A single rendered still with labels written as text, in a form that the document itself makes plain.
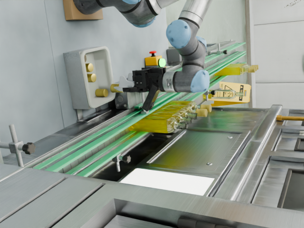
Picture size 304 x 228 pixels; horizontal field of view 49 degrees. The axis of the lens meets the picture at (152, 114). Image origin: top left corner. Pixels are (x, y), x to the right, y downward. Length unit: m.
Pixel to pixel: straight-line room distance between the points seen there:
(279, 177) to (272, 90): 6.19
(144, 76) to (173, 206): 0.86
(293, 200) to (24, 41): 1.00
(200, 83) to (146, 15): 0.40
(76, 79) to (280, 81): 6.32
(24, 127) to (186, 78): 0.57
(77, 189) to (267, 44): 6.94
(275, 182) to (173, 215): 0.90
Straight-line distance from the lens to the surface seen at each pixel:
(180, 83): 1.13
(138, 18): 1.36
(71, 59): 1.30
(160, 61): 1.78
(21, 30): 1.20
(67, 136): 1.20
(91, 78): 1.33
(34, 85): 1.21
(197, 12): 1.08
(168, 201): 0.38
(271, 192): 1.19
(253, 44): 7.32
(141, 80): 1.21
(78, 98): 1.32
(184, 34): 1.03
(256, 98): 7.53
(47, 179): 0.49
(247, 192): 1.15
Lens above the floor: 1.65
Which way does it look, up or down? 29 degrees down
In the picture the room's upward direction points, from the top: 92 degrees clockwise
